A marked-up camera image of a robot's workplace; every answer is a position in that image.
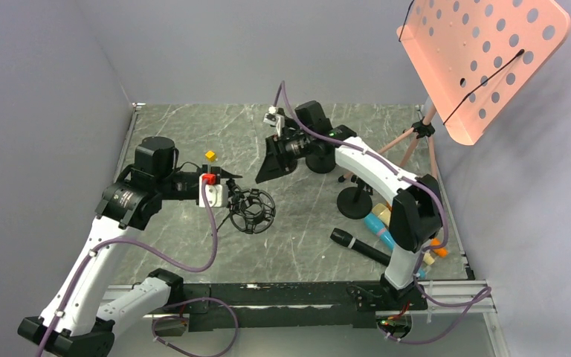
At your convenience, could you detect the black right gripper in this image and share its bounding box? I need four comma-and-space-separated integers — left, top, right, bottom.
255, 132, 314, 184

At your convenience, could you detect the black shock-mount round stand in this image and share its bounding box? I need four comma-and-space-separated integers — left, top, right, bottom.
306, 152, 336, 174

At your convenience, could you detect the black tripod shock-mount stand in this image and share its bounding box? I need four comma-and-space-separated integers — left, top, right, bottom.
216, 178, 277, 235

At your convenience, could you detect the black round-base clip stand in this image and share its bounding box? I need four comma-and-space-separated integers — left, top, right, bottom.
337, 176, 373, 219

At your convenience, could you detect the black microphone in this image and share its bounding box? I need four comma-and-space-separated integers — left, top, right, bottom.
329, 228, 390, 266

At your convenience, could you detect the blue microphone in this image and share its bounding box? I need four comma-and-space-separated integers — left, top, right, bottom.
364, 213, 426, 280

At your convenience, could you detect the cream yellow microphone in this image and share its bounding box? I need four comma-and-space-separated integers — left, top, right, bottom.
372, 203, 435, 266

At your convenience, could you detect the orange microphone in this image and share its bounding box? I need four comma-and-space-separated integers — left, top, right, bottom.
430, 238, 449, 257

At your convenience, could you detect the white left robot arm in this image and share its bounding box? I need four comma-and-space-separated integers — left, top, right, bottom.
18, 136, 237, 356

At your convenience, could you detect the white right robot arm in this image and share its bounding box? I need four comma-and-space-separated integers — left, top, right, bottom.
255, 101, 448, 309

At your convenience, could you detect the pink perforated music stand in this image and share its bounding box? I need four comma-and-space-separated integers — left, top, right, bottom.
337, 0, 571, 196

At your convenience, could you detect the yellow cube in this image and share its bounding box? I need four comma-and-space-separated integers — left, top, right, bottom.
204, 150, 217, 162

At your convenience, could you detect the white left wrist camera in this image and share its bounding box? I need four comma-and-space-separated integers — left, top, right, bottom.
199, 184, 229, 208

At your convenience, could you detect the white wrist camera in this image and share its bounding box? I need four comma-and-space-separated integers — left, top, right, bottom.
199, 184, 229, 208
263, 106, 286, 138

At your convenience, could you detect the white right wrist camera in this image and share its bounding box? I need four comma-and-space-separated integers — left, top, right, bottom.
263, 106, 286, 138

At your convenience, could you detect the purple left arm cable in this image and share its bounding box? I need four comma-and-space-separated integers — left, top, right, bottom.
34, 180, 219, 357

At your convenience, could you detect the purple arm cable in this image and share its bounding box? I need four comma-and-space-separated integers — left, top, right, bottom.
273, 80, 494, 346
34, 180, 219, 357

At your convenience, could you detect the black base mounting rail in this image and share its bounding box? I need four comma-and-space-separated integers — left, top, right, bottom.
138, 280, 429, 332

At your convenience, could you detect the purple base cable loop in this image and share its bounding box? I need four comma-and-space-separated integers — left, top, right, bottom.
151, 297, 240, 357

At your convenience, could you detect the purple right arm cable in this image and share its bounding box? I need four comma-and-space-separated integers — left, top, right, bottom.
273, 80, 494, 346

